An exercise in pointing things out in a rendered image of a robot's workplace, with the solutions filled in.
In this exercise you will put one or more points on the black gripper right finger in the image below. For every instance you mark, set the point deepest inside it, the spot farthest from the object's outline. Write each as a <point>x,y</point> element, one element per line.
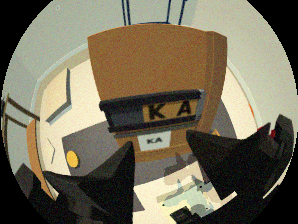
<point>225,160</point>

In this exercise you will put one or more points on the yellow round disc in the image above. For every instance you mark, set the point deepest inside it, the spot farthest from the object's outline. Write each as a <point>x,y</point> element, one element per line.
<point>72,159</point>

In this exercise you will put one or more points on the white paper ticket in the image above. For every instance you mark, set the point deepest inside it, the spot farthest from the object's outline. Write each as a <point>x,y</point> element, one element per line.
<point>154,140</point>

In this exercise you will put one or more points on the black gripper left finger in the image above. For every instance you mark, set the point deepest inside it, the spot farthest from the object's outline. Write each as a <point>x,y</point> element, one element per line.
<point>108,187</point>

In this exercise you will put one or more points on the orange letter tile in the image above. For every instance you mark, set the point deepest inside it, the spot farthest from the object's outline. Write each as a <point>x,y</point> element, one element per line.
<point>158,111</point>
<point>184,108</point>
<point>215,132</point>

